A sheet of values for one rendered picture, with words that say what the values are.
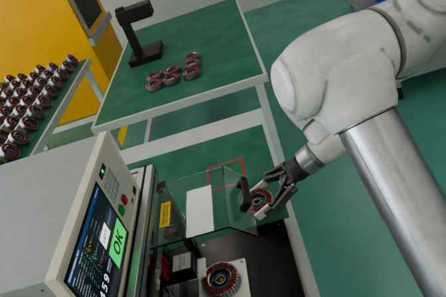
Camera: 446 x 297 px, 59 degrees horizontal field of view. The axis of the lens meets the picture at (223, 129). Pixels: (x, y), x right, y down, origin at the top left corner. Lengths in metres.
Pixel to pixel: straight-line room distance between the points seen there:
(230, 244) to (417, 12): 0.91
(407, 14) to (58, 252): 0.69
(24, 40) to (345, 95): 4.09
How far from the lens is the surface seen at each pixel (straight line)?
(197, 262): 1.18
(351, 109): 0.64
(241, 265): 1.26
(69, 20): 4.31
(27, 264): 0.77
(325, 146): 1.22
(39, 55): 4.54
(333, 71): 0.63
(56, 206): 0.86
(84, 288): 0.77
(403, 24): 0.71
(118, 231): 0.94
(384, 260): 2.17
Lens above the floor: 1.75
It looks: 31 degrees down
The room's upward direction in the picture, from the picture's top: 20 degrees counter-clockwise
